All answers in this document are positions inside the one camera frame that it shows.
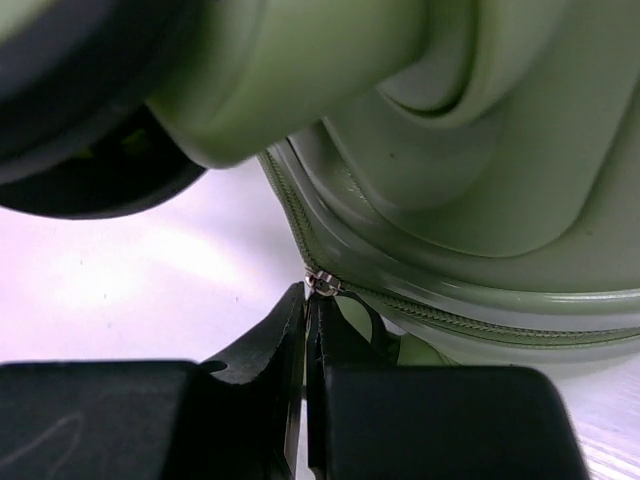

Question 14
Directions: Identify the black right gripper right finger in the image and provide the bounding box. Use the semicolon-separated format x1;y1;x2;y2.
306;294;588;479

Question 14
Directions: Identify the green hard-shell suitcase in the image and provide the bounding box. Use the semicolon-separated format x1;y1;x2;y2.
1;1;639;369

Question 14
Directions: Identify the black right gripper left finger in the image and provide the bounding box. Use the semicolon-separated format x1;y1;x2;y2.
1;283;305;479

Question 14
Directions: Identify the suitcase zipper pull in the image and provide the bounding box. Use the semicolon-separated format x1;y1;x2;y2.
305;270;343;298

